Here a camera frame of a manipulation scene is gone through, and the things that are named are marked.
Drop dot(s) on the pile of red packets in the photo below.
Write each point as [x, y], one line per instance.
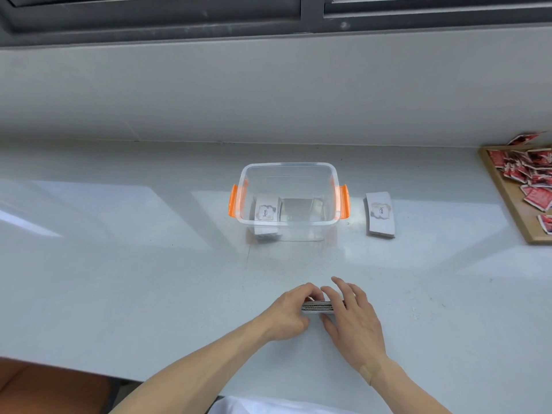
[537, 181]

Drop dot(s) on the person's leg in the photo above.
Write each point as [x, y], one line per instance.
[51, 390]

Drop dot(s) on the skin-tone adhesive bandage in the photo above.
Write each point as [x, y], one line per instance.
[367, 375]

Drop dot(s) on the white paper sleeve stack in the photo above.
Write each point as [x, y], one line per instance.
[380, 213]
[265, 210]

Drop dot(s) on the person's left forearm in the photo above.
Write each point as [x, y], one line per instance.
[194, 370]

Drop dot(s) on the white paper sleeve bundle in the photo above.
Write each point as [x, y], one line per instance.
[318, 306]

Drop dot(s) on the person's left thumb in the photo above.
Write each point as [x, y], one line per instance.
[302, 323]

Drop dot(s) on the person's right hand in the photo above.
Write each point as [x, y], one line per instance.
[356, 325]

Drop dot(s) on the person's white garment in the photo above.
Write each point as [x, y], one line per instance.
[276, 406]

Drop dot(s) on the person's left hand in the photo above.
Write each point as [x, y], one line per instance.
[284, 316]

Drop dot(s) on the person's right forearm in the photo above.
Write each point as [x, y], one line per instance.
[407, 392]

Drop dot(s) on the person's right middle finger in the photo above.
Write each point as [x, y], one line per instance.
[345, 286]

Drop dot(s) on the dark grey window frame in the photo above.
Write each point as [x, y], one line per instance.
[215, 17]

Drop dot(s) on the person's right thumb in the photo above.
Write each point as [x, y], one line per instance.
[329, 326]

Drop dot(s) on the wooden tray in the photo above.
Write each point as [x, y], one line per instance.
[513, 198]

